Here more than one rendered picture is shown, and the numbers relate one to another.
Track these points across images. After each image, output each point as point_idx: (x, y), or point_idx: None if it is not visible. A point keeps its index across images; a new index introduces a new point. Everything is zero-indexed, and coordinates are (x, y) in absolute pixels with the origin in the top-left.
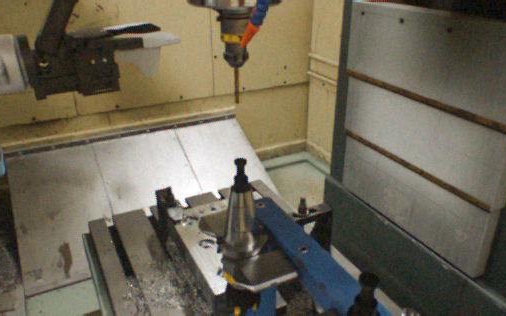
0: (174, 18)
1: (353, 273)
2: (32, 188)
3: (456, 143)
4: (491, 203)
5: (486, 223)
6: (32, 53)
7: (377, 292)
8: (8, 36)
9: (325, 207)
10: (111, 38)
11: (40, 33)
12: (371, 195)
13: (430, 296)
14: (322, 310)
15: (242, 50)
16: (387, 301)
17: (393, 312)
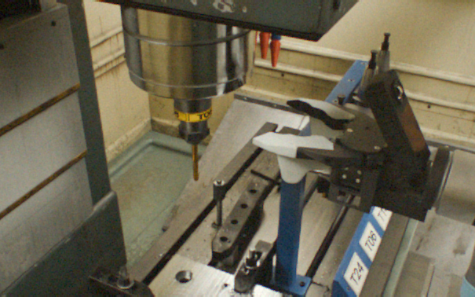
0: None
1: (136, 274)
2: None
3: (45, 135)
4: (85, 147)
5: (85, 165)
6: (432, 161)
7: (151, 253)
8: (458, 151)
9: (100, 271)
10: (356, 115)
11: (422, 141)
12: None
13: (70, 276)
14: (228, 243)
15: None
16: (158, 245)
17: (168, 239)
